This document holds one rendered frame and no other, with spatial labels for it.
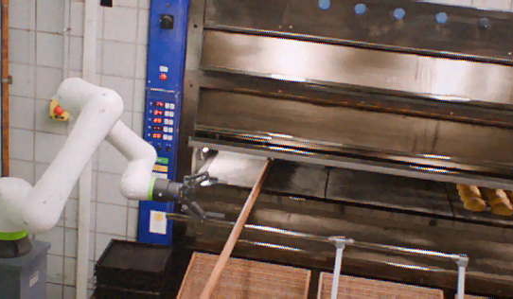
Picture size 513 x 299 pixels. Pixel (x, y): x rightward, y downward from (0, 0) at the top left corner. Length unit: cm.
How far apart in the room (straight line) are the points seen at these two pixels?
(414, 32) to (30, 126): 176
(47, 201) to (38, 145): 117
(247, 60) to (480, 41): 97
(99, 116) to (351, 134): 122
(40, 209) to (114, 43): 114
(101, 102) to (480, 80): 159
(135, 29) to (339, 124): 97
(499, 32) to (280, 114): 96
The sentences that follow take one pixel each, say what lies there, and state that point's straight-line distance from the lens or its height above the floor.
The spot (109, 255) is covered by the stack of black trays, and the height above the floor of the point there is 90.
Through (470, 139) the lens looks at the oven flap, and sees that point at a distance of 328.
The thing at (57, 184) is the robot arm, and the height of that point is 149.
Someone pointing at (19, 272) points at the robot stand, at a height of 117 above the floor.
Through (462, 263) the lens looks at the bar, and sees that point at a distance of 304.
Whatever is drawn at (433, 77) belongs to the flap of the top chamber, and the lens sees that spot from 320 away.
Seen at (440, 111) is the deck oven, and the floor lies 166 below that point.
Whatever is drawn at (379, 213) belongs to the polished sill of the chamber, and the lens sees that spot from 335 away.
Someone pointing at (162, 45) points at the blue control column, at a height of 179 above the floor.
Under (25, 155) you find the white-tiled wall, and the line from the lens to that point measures 362.
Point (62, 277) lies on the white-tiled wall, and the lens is 379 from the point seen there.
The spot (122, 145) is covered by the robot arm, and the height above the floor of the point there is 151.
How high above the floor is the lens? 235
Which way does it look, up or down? 17 degrees down
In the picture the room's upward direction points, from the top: 6 degrees clockwise
